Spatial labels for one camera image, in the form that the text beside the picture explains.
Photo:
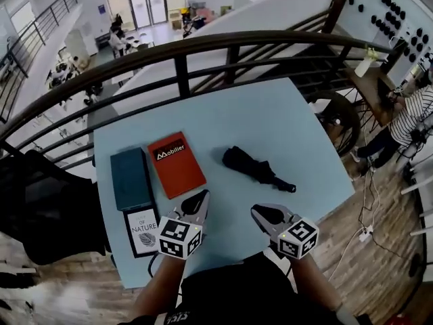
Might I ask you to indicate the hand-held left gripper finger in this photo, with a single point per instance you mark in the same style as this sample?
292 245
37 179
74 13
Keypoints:
205 206
191 203

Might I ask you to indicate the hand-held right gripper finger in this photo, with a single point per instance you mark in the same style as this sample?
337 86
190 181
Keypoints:
270 212
261 222

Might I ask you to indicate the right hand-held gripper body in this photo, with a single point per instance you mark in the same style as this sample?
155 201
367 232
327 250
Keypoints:
294 235

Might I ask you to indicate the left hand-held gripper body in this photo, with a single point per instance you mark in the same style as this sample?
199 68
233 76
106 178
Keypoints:
179 235

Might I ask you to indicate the black umbrella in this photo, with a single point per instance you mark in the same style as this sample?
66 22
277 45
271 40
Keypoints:
250 164

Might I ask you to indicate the person's left forearm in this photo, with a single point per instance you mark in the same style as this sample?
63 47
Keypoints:
159 289

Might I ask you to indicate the person's right forearm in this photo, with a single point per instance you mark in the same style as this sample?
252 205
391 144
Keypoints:
314 286

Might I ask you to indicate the red book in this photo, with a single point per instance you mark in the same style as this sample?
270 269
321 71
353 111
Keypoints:
177 169

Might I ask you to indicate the black framed leaf picture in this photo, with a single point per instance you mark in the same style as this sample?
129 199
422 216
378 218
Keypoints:
142 232

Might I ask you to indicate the dark teal box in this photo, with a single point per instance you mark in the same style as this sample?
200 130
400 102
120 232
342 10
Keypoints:
130 178

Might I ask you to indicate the white power strip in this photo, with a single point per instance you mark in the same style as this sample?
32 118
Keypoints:
365 234

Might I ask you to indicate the person's black shirt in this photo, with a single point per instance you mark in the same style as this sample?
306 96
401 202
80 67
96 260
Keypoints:
236 293

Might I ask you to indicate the round black chair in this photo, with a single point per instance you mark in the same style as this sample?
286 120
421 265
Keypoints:
341 120

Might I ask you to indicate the black metal railing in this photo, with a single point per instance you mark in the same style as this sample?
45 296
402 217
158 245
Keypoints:
182 76

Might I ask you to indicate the black mesh chair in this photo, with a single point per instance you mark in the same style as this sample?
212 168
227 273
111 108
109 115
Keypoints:
44 201

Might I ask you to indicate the brown wooden side desk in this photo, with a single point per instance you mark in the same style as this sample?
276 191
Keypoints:
372 90

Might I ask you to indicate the white spray bottle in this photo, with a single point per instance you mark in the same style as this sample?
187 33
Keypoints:
364 64

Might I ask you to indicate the glass double door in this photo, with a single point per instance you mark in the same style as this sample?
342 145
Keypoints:
147 3

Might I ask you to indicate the group of black wall pegs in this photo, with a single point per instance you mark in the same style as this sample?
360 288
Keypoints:
392 19

